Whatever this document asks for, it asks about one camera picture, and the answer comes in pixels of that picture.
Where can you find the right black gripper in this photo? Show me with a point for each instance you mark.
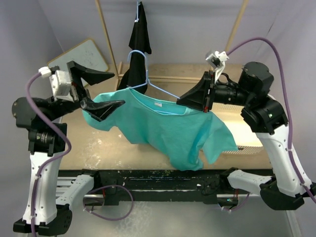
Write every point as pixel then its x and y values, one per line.
pixel 199 97

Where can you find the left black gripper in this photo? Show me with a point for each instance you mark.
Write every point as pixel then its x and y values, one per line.
pixel 98 109

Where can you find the teal t shirt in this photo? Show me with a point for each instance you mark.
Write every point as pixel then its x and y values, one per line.
pixel 177 131

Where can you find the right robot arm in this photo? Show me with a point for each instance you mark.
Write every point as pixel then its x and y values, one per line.
pixel 289 185

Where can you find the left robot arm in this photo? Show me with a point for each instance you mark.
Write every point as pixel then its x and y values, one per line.
pixel 50 94

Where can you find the black t shirt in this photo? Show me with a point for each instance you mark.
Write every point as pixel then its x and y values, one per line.
pixel 136 74

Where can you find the blue hanger of black shirt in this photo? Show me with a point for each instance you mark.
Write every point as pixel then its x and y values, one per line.
pixel 139 11

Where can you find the wooden clothes rack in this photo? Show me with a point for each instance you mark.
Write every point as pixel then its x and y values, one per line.
pixel 117 70

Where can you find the small whiteboard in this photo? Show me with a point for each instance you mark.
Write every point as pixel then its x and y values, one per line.
pixel 85 53

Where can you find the white laundry basket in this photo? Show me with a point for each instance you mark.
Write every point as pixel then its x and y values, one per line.
pixel 246 141

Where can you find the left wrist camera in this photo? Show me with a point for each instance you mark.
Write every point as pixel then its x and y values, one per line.
pixel 60 82

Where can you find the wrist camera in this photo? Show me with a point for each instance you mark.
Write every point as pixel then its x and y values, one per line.
pixel 60 82
pixel 217 60

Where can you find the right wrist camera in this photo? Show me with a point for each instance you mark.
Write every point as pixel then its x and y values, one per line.
pixel 217 60

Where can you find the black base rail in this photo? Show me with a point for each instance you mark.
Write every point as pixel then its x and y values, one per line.
pixel 169 185

